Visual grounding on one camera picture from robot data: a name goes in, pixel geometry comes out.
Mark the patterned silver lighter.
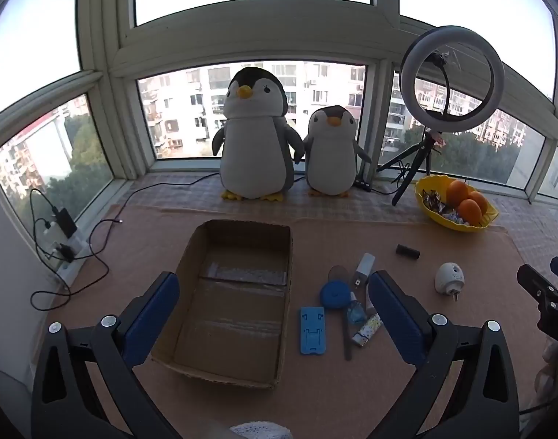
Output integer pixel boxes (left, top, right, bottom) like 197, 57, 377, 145
352, 315, 383, 348

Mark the white plug-in device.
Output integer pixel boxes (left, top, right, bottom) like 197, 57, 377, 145
434, 262, 466, 301

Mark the cardboard box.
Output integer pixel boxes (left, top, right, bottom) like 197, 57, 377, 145
150, 218, 293, 389

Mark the white ring light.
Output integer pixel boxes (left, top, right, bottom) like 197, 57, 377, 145
399, 26, 506, 134

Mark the pile of wrapped candies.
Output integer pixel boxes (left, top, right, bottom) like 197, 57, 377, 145
420, 190, 472, 225

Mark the white window frame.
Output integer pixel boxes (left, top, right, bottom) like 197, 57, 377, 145
0, 0, 558, 211

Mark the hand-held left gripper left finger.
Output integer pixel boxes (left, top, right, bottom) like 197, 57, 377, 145
30, 271, 181, 439

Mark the large penguin plush toy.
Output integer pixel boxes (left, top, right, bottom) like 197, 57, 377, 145
211, 67, 306, 203

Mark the pinkish brown felt mat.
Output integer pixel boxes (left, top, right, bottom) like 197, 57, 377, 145
45, 203, 558, 439

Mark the white power strip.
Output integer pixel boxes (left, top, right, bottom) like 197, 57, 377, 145
45, 231, 94, 279

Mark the blue eye drop bottle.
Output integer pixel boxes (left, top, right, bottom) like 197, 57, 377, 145
347, 292, 367, 325

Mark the small penguin plush toy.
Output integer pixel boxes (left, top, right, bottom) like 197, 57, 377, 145
302, 105, 372, 198

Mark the blue round case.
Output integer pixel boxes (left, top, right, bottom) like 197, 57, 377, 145
319, 280, 353, 309

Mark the long black cable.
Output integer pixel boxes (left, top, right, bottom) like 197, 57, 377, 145
91, 171, 221, 257

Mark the grey spoon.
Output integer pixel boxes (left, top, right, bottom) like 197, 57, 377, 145
328, 265, 353, 361

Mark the grey checkered cloth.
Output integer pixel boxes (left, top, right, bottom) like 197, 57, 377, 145
123, 171, 558, 239

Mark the white charger adapter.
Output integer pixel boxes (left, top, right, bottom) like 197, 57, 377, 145
351, 253, 376, 288

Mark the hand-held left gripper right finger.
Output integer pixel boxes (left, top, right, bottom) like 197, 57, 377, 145
368, 270, 521, 439

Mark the short black charging cable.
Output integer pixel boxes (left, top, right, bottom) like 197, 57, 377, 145
29, 187, 62, 220

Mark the person's fluffy white clothing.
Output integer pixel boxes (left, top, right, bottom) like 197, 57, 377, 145
228, 421, 292, 439

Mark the blue phone stand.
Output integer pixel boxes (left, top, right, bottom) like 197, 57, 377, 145
300, 306, 327, 356

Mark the yellow fruit bowl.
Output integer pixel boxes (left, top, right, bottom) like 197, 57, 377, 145
415, 175, 500, 233

